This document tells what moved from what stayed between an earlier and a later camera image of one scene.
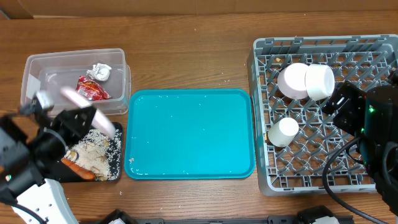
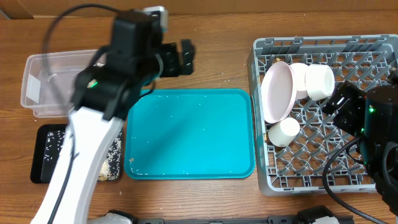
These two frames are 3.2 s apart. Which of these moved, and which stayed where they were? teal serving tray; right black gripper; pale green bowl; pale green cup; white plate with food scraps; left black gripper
Moved: left black gripper; white plate with food scraps
Stayed: right black gripper; pale green bowl; pale green cup; teal serving tray
